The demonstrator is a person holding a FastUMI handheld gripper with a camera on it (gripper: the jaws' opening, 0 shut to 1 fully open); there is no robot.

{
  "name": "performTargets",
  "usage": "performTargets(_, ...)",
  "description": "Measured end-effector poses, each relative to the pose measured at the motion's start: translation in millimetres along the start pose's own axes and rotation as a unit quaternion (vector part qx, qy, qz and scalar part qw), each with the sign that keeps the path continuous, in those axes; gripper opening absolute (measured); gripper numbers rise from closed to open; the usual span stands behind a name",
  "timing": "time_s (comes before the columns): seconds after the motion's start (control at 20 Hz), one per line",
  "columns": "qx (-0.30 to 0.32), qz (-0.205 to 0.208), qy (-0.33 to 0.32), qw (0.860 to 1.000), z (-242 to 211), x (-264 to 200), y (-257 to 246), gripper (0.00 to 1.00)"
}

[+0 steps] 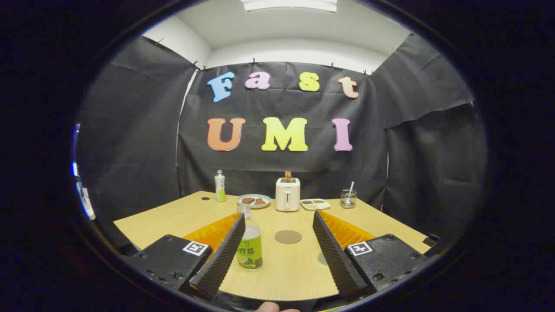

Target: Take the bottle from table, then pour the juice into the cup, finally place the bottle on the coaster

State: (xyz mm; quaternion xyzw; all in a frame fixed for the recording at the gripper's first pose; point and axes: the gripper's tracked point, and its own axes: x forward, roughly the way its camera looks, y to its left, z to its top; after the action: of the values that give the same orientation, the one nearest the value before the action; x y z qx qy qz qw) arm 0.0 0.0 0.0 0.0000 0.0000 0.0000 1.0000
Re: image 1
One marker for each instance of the green label juice bottle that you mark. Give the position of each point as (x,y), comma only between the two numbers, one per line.
(251,253)

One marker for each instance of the wooden table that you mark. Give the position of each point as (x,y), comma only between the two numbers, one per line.
(277,277)

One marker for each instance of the white divided dish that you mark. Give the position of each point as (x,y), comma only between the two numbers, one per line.
(315,204)

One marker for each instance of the white toaster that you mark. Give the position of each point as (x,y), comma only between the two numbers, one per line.
(287,197)

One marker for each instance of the black table edge clamp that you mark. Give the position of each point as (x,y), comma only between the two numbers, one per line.
(430,240)

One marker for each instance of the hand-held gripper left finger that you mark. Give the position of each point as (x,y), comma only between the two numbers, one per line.
(221,260)

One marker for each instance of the slim white green bottle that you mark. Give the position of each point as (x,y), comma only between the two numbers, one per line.
(220,190)

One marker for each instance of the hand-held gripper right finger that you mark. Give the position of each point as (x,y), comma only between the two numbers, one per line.
(336,260)

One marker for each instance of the round brown coaster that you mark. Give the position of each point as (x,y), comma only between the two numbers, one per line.
(288,237)

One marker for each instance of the light green plate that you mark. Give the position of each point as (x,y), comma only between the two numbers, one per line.
(265,203)

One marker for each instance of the clear square holder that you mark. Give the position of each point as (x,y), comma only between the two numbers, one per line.
(348,200)

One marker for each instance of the white straw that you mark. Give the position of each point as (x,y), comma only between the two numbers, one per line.
(351,186)

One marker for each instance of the ceiling light panel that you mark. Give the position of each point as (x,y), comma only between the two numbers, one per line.
(288,4)

